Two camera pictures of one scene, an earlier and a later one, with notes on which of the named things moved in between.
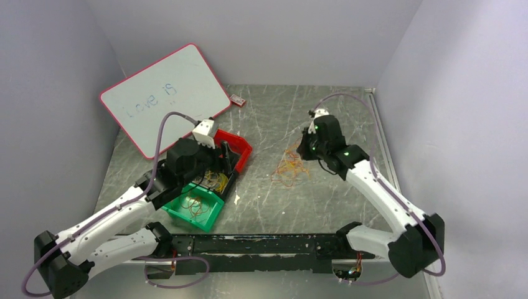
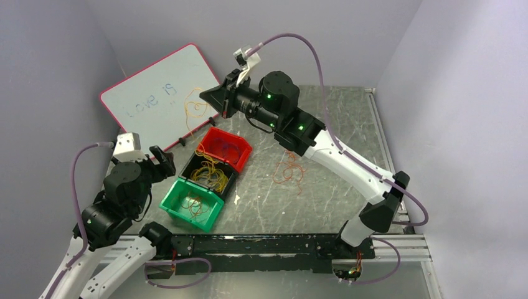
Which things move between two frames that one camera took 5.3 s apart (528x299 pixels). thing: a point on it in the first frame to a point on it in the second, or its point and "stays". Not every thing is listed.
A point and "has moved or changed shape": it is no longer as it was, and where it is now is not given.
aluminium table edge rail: [383, 137] stays
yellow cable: [220, 185] stays
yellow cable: [292, 162] has moved or changed shape
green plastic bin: [197, 205] stays
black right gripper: [302, 149] to [222, 97]
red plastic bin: [237, 143] stays
